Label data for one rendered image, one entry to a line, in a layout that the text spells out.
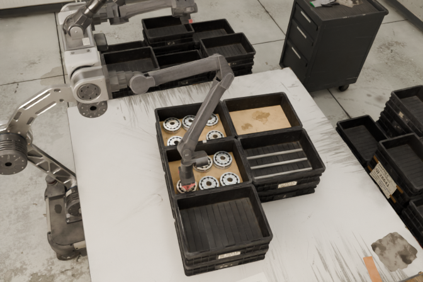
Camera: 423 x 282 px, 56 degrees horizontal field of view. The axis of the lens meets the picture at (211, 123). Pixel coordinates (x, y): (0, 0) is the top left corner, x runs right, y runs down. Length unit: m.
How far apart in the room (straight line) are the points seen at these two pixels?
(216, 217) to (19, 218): 1.60
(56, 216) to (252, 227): 1.33
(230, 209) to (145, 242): 0.44
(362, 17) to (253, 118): 1.47
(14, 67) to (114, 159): 2.16
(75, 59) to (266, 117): 1.22
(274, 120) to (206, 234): 0.86
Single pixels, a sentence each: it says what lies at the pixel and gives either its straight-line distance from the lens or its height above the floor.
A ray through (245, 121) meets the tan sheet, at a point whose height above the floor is 0.83.
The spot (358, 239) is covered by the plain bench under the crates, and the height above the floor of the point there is 0.70.
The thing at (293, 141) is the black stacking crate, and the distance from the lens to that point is 2.33.
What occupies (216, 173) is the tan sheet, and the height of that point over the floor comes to 0.83.
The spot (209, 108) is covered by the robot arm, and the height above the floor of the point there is 1.30.
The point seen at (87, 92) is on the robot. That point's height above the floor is 1.45.
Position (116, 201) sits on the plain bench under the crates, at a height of 0.70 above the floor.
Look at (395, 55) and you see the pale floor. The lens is 4.84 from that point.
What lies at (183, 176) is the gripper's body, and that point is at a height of 1.00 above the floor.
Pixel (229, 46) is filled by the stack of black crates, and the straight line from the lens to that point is 3.50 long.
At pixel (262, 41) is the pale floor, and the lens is 4.48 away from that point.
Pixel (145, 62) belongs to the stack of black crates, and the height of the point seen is 0.49.
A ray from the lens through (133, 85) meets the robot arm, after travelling 1.63.
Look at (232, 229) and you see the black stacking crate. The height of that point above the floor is 0.83.
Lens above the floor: 2.54
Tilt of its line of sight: 47 degrees down
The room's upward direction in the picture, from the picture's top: 5 degrees clockwise
